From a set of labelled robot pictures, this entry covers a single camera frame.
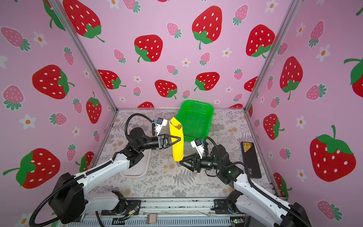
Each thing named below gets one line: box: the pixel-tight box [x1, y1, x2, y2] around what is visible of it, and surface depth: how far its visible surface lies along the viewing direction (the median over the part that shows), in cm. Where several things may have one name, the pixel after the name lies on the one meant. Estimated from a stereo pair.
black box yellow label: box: [240, 141, 262, 179], surface depth 95 cm
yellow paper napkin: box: [169, 116, 184, 162], surface depth 67 cm
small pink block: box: [146, 213, 157, 225], surface depth 70 cm
